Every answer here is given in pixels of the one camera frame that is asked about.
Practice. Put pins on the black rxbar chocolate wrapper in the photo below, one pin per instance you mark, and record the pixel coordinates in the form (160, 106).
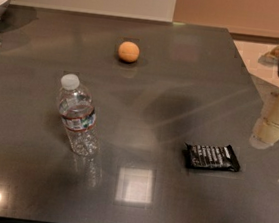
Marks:
(211, 158)

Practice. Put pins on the orange fruit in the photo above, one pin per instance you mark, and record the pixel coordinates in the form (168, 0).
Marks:
(128, 52)

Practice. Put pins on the clear plastic water bottle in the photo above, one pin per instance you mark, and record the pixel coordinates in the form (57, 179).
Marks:
(78, 115)

